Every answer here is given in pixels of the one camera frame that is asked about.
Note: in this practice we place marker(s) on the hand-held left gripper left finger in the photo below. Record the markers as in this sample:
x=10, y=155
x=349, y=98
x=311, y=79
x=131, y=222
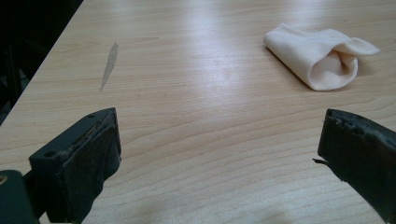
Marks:
x=81, y=161

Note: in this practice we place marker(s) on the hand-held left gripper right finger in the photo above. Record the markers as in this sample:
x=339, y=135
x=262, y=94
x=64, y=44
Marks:
x=364, y=155

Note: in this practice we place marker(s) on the cream cloth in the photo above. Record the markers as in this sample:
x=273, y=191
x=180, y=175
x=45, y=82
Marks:
x=314, y=56

